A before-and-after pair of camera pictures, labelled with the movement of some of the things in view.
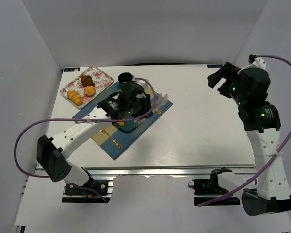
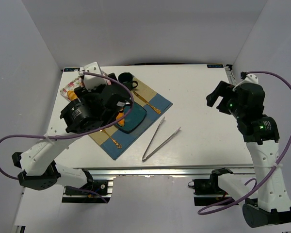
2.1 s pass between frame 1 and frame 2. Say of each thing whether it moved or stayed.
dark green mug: stayed
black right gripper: moved
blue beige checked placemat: stayed
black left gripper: moved
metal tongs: moved
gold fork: stayed
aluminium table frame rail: stayed
